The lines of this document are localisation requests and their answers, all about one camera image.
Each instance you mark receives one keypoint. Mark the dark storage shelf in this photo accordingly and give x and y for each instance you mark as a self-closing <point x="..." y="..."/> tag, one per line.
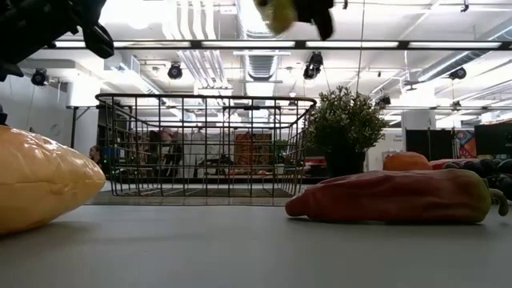
<point x="105" y="136"/>

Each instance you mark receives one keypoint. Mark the long red pepper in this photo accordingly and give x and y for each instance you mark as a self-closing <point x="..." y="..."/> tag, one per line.
<point x="400" y="196"/>

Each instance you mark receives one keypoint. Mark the brown patterned hanging cloth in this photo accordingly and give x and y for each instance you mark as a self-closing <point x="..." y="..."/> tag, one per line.
<point x="258" y="149"/>

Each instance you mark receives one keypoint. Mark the black ceiling spotlight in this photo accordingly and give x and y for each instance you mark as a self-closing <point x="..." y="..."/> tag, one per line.
<point x="313" y="66"/>
<point x="458" y="73"/>
<point x="384" y="100"/>
<point x="39" y="77"/>
<point x="174" y="71"/>

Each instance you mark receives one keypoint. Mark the black metal stand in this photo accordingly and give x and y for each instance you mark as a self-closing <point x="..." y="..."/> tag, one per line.
<point x="74" y="128"/>

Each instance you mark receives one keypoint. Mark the green potted plant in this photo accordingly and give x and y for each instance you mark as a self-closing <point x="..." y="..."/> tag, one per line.
<point x="344" y="120"/>

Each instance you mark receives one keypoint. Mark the white hanging garment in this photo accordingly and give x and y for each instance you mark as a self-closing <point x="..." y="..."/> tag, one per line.
<point x="198" y="148"/>

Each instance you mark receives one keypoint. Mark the black partition panel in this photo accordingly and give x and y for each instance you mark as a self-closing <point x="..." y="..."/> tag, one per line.
<point x="430" y="144"/>

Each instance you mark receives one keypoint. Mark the black screen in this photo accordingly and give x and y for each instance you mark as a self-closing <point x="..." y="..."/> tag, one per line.
<point x="494" y="140"/>

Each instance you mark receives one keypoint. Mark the small yellow fruit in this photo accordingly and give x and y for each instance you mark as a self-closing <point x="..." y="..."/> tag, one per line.
<point x="280" y="16"/>

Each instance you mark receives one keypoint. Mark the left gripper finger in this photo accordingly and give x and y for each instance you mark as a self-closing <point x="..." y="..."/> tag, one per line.
<point x="99" y="42"/>

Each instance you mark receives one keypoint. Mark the yellow red mango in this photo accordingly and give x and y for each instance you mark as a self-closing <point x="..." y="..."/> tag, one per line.
<point x="40" y="180"/>

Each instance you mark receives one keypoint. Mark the silver ribbed air duct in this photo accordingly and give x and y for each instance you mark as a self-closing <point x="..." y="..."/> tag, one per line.
<point x="261" y="66"/>

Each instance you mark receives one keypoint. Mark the dark grape bunch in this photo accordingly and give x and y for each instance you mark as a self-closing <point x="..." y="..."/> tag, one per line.
<point x="486" y="167"/>

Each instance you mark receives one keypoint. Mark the person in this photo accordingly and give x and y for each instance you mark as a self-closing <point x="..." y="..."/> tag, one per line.
<point x="96" y="154"/>

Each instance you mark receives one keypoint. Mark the colourful patterned poster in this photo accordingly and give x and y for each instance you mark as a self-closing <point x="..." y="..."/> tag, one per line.
<point x="466" y="146"/>

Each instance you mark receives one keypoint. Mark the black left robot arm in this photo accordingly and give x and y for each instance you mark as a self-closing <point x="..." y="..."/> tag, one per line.
<point x="2" y="116"/>

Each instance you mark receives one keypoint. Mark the smooth orange fruit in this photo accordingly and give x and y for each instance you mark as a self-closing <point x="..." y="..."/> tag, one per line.
<point x="406" y="162"/>

